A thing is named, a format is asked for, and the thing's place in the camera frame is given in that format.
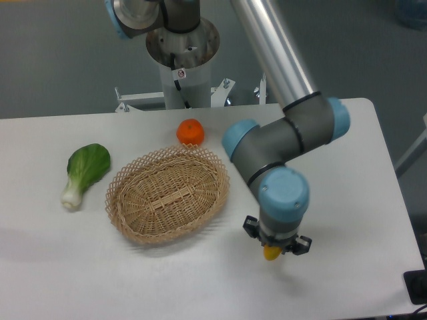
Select black device at table corner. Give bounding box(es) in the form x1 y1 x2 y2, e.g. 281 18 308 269
403 270 426 305

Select white metal base frame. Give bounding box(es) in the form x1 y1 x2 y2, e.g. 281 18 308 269
115 73 268 113

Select orange tangerine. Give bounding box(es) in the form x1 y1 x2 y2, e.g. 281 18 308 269
176 119 205 145

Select green bok choy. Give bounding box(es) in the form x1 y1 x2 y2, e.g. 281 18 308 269
60 143 111 209

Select black cable on pedestal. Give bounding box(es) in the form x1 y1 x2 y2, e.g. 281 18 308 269
169 52 191 109

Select woven wicker basket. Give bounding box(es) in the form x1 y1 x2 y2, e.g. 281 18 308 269
105 145 230 245

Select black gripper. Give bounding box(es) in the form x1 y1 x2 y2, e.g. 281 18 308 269
243 215 312 255

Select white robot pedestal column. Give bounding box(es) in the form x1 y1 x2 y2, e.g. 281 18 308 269
158 62 211 110

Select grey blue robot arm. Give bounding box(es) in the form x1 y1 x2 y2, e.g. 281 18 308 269
105 1 350 255

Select yellow mango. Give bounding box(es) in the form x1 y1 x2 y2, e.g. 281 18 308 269
263 244 282 261

